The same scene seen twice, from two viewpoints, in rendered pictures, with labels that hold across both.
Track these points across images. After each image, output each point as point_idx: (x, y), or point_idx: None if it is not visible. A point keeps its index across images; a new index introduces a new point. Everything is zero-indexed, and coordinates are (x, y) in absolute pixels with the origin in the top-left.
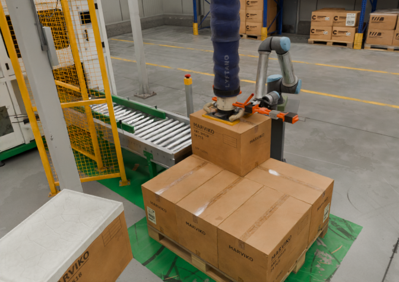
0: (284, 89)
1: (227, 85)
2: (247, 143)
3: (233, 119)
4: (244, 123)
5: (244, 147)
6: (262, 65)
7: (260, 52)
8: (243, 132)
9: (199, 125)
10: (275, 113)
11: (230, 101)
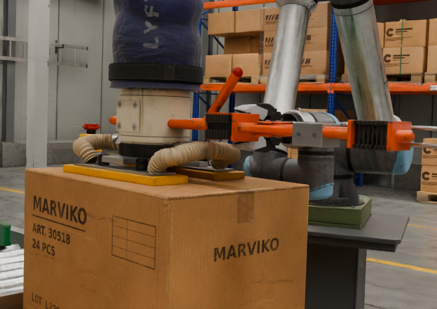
0: (359, 157)
1: (149, 43)
2: (204, 258)
3: (161, 162)
4: (201, 186)
5: (186, 268)
6: (287, 34)
7: None
8: (185, 196)
9: (49, 201)
10: (318, 123)
11: (159, 108)
